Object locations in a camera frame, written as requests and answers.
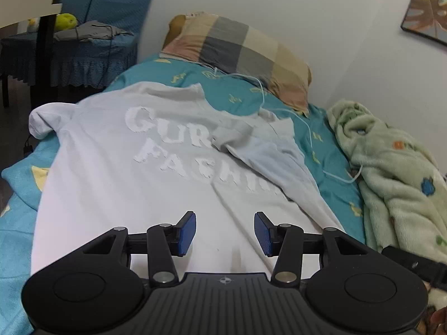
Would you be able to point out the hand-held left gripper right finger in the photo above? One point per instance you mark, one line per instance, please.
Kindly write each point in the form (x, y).
(263, 233)

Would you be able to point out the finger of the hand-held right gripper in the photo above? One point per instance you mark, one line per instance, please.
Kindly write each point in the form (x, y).
(408, 263)

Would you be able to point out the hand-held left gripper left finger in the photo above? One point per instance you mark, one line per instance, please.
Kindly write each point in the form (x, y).
(187, 233)

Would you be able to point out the white t-shirt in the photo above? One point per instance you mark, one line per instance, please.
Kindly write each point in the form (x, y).
(122, 167)

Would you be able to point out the green fleece printed blanket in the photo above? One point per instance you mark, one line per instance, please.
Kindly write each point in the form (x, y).
(394, 174)

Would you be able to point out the teal printed bed sheet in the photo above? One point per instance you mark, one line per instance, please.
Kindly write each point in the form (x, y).
(14, 237)

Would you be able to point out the checked pillow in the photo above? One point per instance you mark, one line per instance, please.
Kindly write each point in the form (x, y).
(237, 49)

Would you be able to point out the grey cloth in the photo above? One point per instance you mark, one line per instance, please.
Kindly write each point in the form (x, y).
(90, 31)

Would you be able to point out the blue covered armchair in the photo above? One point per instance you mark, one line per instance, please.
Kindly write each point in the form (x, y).
(104, 7)

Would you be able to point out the yellow-green plush toy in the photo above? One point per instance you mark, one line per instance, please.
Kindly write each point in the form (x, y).
(65, 21)

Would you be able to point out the black and white chair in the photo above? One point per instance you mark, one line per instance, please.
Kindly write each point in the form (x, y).
(24, 1)

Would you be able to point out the framed leaf wall picture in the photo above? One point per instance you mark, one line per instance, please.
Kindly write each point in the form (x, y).
(427, 10)

